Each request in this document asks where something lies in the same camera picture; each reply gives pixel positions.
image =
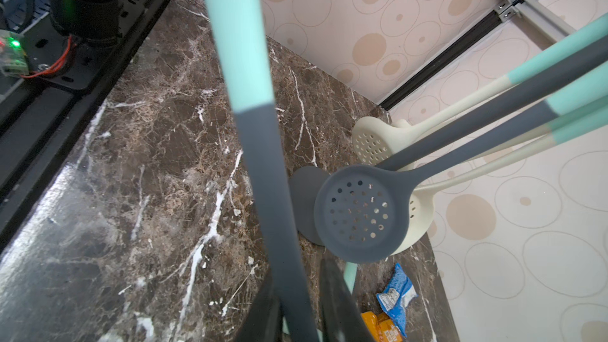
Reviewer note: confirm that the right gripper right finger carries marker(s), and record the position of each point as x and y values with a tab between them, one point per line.
340	316

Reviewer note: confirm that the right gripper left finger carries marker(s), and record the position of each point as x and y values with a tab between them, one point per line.
264	321

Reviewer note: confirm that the grey skimmer mint handle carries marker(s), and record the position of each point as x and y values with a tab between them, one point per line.
362	212

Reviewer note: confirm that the grey utensil rack stand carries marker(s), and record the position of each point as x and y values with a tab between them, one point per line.
307	181

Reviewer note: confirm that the cream skimmer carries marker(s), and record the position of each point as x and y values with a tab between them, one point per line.
422	207

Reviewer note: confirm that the cream skimmer mint handle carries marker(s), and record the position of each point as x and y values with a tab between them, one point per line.
375	141
522	137

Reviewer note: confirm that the grey skimmer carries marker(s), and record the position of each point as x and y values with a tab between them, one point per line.
350	274
240	40

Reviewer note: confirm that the orange snack packet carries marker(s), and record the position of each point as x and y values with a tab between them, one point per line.
381	327

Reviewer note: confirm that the blue snack packet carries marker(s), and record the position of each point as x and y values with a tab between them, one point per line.
396	297

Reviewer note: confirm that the aluminium frame bar left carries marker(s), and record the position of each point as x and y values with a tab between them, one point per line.
534	19

